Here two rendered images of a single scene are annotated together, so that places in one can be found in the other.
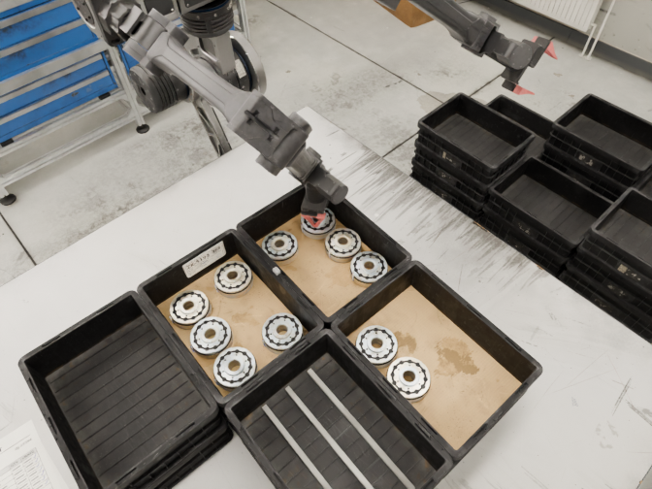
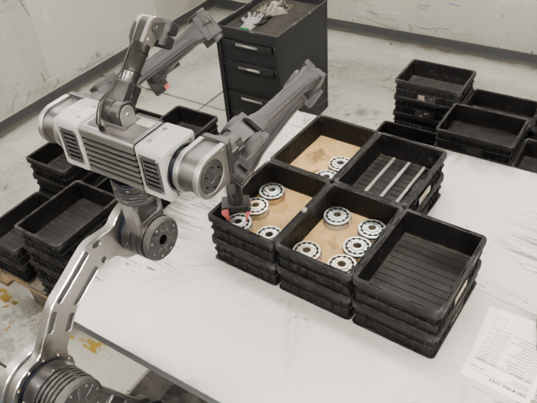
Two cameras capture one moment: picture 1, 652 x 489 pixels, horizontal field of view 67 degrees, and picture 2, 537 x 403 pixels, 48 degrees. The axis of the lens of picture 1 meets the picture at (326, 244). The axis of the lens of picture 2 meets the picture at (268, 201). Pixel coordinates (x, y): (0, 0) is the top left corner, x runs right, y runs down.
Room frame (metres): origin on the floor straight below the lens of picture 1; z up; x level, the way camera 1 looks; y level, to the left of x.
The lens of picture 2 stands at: (1.19, 1.71, 2.34)
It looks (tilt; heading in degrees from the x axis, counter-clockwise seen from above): 39 degrees down; 257
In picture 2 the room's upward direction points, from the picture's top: 5 degrees counter-clockwise
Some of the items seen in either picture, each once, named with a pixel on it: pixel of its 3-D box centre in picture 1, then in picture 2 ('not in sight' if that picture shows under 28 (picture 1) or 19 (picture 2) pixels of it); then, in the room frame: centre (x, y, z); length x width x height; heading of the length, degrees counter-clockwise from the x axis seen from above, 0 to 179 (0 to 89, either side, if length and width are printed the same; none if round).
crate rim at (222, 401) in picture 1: (228, 308); (340, 228); (0.61, 0.24, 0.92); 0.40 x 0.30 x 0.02; 39
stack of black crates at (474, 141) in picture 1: (465, 166); (80, 245); (1.62, -0.64, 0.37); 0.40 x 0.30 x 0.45; 41
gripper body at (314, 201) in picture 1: (315, 191); (235, 197); (0.93, 0.02, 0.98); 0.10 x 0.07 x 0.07; 166
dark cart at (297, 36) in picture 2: not in sight; (276, 77); (0.27, -1.76, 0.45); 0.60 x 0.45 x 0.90; 41
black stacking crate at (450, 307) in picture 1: (429, 357); (325, 157); (0.48, -0.24, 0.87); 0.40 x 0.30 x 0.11; 39
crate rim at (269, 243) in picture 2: (321, 244); (270, 200); (0.80, 0.01, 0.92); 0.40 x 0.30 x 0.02; 39
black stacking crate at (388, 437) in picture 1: (335, 441); (391, 178); (0.30, -0.01, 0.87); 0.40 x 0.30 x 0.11; 39
